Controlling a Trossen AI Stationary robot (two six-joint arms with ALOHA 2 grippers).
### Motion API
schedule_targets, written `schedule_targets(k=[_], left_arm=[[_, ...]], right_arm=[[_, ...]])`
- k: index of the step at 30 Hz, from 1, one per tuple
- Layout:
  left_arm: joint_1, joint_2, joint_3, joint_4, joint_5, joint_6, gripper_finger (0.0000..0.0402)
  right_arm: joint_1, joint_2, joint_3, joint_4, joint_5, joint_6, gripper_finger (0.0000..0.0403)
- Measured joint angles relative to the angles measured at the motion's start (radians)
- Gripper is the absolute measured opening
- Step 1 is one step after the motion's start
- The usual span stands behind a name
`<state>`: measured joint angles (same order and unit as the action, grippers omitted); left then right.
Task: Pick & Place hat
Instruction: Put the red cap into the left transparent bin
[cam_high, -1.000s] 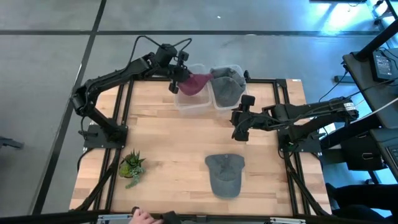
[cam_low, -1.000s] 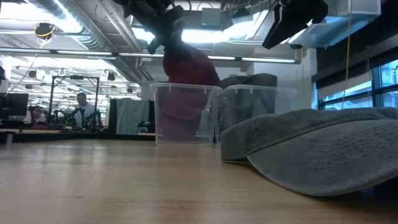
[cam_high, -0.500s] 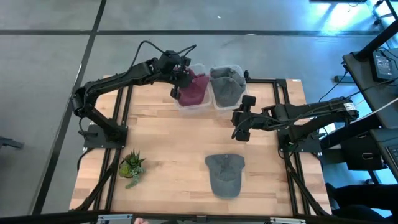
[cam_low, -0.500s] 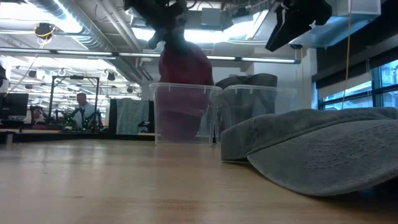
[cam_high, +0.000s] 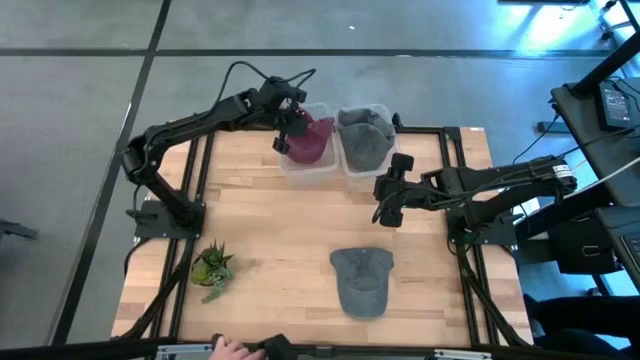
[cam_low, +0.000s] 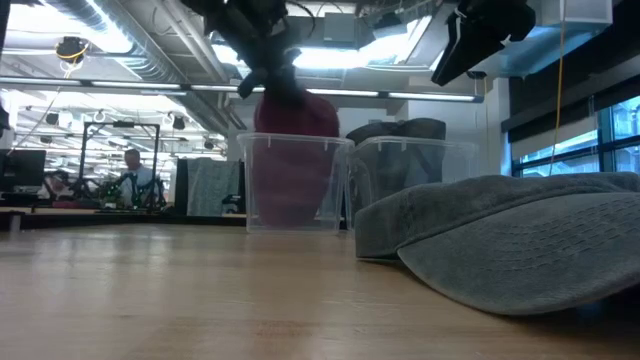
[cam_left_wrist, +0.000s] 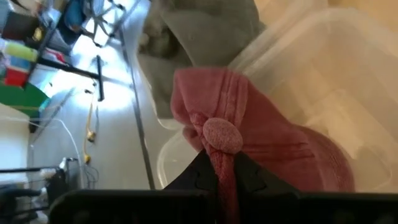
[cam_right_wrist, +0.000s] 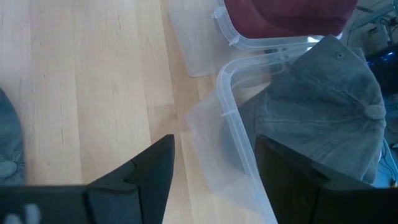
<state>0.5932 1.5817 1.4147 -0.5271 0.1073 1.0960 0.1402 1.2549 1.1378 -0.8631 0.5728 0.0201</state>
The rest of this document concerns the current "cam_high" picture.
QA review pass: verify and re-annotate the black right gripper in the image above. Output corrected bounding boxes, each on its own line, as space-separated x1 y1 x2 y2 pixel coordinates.
372 152 427 229

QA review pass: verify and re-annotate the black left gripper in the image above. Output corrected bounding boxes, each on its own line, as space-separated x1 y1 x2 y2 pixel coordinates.
269 97 313 155

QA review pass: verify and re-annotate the maroon baseball cap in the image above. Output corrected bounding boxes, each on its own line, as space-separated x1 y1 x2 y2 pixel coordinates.
285 110 335 165

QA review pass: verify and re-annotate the grey baseball cap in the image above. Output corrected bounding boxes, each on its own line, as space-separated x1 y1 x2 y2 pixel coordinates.
337 106 397 174
329 246 395 321

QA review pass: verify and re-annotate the clear plastic bin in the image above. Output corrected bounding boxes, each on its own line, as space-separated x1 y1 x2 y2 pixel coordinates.
277 102 341 187
333 102 401 180

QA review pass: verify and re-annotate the potted green succulent plant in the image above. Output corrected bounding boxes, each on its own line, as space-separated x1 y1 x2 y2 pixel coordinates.
189 239 236 305

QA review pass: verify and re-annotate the black drawer cabinet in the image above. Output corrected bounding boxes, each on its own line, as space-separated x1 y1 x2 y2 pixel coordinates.
514 199 626 276

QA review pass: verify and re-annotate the dark grey desk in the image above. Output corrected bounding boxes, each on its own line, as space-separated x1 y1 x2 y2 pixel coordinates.
549 77 640 209

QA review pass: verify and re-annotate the person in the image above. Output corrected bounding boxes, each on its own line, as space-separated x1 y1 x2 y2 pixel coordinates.
522 293 640 360

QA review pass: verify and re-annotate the person's hand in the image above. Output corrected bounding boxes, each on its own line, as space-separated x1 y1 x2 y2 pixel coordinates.
208 335 267 360

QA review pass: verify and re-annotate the black power adapter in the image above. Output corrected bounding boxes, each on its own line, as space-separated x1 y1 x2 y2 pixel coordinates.
598 79 636 132

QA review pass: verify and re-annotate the dark chair base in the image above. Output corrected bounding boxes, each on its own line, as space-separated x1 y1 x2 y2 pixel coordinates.
0 218 40 242

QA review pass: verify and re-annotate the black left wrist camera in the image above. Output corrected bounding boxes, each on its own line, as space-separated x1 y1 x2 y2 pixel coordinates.
282 85 308 104

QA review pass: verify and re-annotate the black aluminium frame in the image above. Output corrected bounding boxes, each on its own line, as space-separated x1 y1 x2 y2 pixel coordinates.
0 124 640 360

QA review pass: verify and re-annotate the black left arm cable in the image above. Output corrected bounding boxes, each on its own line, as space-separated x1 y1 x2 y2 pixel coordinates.
212 60 317 109

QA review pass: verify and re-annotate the silver aluminium bracket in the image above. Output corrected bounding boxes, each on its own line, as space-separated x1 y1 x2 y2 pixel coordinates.
433 348 494 360
154 343 215 360

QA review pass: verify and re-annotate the white cable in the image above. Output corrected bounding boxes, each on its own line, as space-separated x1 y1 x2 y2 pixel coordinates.
567 155 640 199

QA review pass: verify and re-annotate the black metal post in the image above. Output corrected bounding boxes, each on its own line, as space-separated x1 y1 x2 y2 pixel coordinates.
569 29 640 99

